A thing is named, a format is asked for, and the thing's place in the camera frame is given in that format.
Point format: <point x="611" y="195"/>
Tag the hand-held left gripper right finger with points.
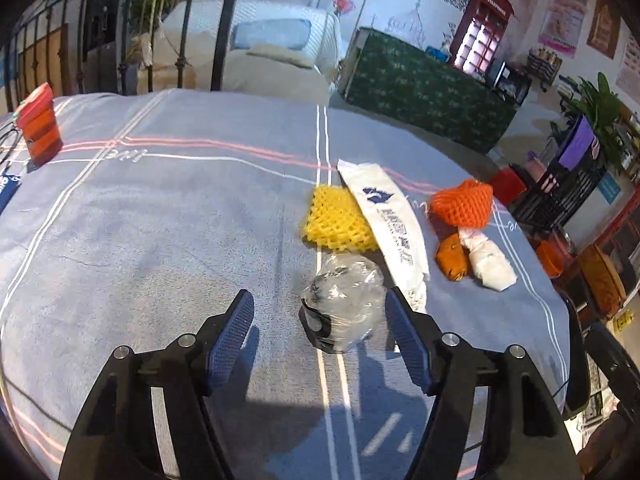
<point x="407" y="340"/>

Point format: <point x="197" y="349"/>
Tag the brown tower wall poster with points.
<point x="605" y="27"/>

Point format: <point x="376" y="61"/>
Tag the orange brown wrapper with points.
<point x="451" y="257"/>

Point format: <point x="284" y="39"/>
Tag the white printed packet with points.
<point x="390" y="215"/>

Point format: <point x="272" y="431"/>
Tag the blue device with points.
<point x="6" y="190"/>

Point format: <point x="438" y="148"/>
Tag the orange bucket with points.
<point x="552" y="257"/>

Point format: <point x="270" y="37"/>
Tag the dark trash bin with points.
<point x="577" y="360"/>

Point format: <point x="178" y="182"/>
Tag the black iron bed frame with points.
<point x="227" y="35"/>

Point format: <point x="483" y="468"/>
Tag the green floral cabinet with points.
<point x="425" y="90"/>

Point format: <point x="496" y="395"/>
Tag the yellow foam fruit net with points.
<point x="332" y="215"/>

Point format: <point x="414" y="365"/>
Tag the eyebrow chart wall poster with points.
<point x="631" y="60"/>

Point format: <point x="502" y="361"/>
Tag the purple towel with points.
<point x="577" y="142"/>

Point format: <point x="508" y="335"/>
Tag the orange foam fruit net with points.
<point x="462" y="202"/>

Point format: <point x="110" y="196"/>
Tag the twisted white tissue wad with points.
<point x="492" y="265"/>

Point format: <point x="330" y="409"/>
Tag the yellow bottle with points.
<point x="622" y="321"/>

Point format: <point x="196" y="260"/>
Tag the white swing chair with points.
<point x="210" y="15"/>

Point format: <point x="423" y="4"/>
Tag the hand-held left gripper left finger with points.
<point x="232" y="335"/>

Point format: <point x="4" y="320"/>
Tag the black picture frame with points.
<point x="507" y="82"/>

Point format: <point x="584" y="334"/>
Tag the red paper cup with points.
<point x="40" y="125"/>

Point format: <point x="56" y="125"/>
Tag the beige cushion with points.
<point x="280" y="55"/>

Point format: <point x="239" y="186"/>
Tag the clear plastic bag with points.
<point x="350" y="290"/>

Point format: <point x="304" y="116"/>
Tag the blue wall sign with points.
<point x="609" y="189"/>

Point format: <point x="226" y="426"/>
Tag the wall shelf with bottles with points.
<point x="545" y="65"/>

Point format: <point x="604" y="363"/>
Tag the green potted plant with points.
<point x="605" y="105"/>

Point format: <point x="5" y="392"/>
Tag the grey blue pillow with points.
<point x="270" y="35"/>

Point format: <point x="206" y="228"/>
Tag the red telephone booth cabinet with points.
<point x="492" y="2"/>

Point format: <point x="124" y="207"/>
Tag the red bag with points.
<point x="507" y="185"/>

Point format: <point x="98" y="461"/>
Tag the pink wall poster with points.
<point x="565" y="15"/>

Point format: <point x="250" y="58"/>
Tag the orange patterned stool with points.
<point x="602" y="280"/>

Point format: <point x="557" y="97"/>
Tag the large wall banner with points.
<point x="400" y="5"/>

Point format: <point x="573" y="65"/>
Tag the black metal rack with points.
<point x="560" y="190"/>

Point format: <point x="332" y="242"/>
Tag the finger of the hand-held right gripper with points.
<point x="615" y="365"/>

